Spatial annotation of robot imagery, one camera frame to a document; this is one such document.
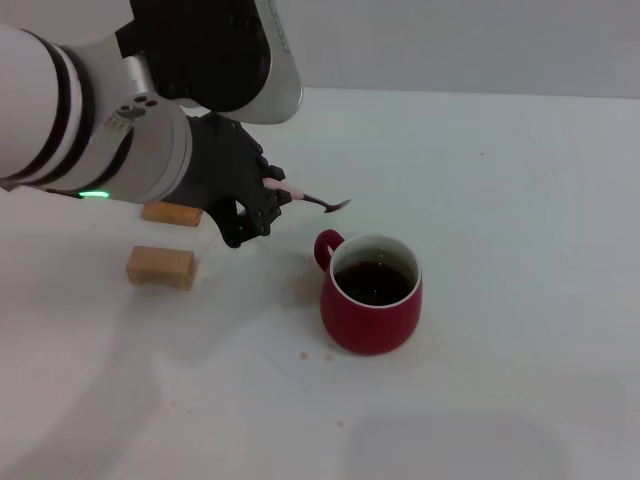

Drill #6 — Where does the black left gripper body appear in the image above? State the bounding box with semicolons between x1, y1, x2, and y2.
162;112;266;221

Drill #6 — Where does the pink handled metal spoon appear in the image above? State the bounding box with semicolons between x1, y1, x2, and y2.
263;177;353;215

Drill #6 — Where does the red ceramic cup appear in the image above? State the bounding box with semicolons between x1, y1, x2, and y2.
313;228;424;357

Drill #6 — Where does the orange stained wooden block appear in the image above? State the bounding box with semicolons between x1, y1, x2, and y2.
141;200;204;227

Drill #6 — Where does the pale notched wooden block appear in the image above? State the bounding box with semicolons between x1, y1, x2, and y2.
125;245;197;292

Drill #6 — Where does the dark coffee liquid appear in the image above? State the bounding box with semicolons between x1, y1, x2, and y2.
333;259;417;307

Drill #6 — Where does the silver black wrist camera housing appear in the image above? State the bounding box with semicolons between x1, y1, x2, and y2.
115;0;305;126

